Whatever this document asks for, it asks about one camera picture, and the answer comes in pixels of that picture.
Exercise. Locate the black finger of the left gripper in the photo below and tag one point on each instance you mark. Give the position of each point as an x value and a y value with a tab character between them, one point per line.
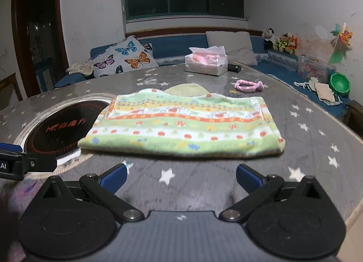
15	163

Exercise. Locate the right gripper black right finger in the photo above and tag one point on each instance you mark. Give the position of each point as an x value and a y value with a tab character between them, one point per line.
261	189

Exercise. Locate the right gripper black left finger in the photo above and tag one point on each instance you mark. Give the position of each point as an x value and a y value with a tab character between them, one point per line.
102	189

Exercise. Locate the colourful patterned baby garment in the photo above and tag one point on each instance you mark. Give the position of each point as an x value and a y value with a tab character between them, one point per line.
154	122

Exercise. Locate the built-in induction cooktop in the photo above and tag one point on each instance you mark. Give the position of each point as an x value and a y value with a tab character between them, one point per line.
57	130

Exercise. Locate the dark wooden desk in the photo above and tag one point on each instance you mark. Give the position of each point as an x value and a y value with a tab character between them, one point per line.
9	90

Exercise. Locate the beige cloth on sofa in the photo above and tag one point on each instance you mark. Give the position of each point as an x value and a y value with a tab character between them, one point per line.
323	91

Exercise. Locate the cream crocheted cloth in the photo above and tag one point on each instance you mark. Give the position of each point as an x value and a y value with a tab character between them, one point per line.
85	69

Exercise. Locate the small black box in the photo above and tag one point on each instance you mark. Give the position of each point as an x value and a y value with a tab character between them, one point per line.
234	68

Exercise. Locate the clear plastic toy box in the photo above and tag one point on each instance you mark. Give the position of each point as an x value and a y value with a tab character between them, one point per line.
309	67

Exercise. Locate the green plastic bowl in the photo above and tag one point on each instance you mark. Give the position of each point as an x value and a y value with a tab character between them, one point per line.
340	84

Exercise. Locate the butterfly print pillow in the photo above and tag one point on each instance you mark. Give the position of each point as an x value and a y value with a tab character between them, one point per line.
125	56

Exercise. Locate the blue sofa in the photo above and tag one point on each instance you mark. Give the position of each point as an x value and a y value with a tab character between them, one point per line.
171	51

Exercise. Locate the beige cushion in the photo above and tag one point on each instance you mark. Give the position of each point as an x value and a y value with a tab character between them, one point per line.
238	46

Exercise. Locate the panda plush toy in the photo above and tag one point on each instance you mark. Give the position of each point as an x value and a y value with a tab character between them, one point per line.
269	39

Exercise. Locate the yellow and orange plush toys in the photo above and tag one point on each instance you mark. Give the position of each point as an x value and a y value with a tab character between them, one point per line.
286	44

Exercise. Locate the dark wooden doorway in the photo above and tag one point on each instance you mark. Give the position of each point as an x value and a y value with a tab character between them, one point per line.
39	44

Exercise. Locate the colourful pinwheel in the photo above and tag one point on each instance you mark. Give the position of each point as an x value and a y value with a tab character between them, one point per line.
341	43

